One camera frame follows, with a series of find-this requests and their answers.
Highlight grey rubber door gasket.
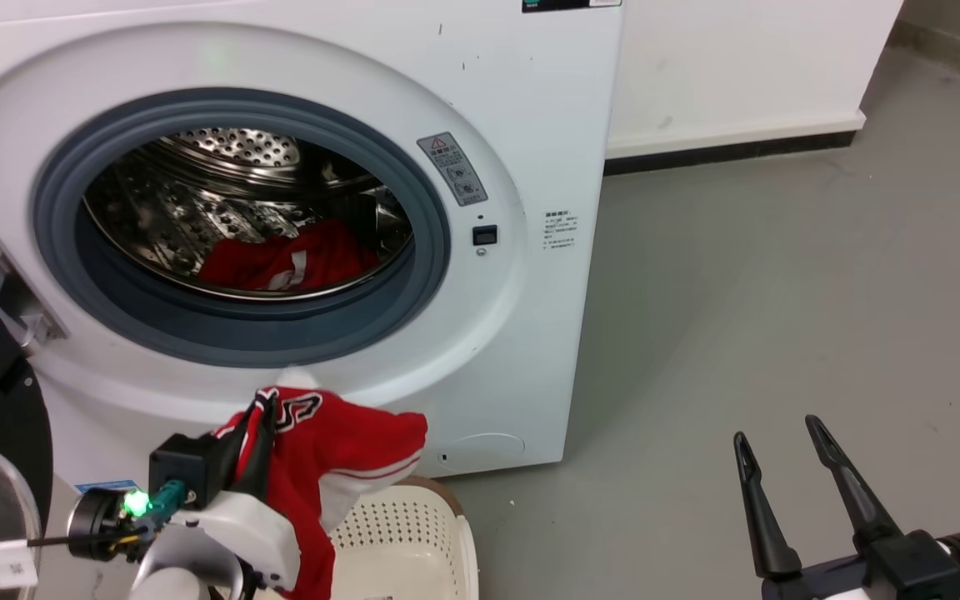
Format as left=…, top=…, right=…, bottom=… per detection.
left=32, top=87, right=452, bottom=368

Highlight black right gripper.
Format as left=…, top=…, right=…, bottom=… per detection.
left=733, top=414, right=960, bottom=600

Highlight printed text label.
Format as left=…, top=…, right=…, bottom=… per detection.
left=542, top=209, right=581, bottom=253

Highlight white front-load washing machine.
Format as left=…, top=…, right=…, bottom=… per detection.
left=0, top=0, right=624, bottom=600

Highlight thin black cable with tag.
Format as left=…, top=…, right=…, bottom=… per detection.
left=0, top=525, right=152, bottom=591

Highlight red jersey with white trim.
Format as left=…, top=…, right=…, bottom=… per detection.
left=212, top=387, right=429, bottom=600

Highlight round filter cover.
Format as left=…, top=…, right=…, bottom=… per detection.
left=450, top=432, right=527, bottom=473

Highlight red garment with white stripe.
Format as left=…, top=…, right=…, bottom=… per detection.
left=197, top=219, right=381, bottom=293

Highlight black label strip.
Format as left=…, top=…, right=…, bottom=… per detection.
left=522, top=0, right=623, bottom=13

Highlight stainless steel washer drum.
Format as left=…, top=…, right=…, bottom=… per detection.
left=82, top=127, right=414, bottom=301

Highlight cream perforated laundry basket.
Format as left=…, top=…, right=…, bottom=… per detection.
left=257, top=477, right=480, bottom=600

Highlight metal door hinge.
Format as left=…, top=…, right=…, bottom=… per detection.
left=0, top=232, right=69, bottom=352

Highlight grey warning sticker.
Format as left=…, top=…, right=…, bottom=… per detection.
left=417, top=132, right=489, bottom=208

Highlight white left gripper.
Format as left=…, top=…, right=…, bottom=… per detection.
left=165, top=388, right=303, bottom=591

